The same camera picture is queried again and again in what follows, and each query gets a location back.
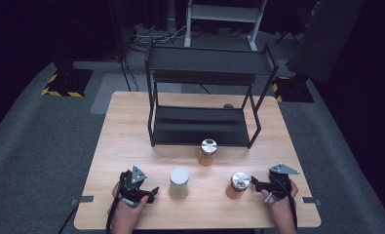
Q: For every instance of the silver lid orange spice jar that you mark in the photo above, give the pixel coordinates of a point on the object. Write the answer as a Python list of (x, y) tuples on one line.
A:
[(238, 186)]

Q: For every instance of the small dark round object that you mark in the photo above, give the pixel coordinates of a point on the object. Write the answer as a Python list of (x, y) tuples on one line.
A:
[(228, 105)]

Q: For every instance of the grey table clamp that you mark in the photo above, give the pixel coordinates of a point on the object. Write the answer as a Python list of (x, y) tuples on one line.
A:
[(84, 199), (310, 200)]

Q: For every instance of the white cylindrical cup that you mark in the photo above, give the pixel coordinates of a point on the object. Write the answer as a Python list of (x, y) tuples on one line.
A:
[(179, 182)]

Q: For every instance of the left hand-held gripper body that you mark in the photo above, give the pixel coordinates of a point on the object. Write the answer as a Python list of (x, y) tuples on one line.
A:
[(131, 188)]

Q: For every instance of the black base with hazard tape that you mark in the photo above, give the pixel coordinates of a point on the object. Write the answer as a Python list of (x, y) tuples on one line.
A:
[(294, 89), (68, 83)]

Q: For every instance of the silver lid yellow spice jar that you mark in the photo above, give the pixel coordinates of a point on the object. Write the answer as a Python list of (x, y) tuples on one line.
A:
[(208, 152)]

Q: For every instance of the person's left hand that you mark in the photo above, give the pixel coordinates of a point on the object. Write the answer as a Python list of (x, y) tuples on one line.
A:
[(128, 213)]

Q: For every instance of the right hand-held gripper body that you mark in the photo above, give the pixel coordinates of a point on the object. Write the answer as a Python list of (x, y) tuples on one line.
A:
[(280, 183)]

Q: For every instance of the white metal stand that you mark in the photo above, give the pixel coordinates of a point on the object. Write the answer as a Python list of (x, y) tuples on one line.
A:
[(224, 13)]

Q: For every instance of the person's right hand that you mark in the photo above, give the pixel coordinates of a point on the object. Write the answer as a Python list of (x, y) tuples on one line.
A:
[(284, 208)]

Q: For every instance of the dark tilted panel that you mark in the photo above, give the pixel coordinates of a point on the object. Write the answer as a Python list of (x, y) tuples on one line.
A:
[(326, 39)]

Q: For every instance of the black two-tier metal rack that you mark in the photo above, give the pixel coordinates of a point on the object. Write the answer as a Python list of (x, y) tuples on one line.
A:
[(200, 125)]

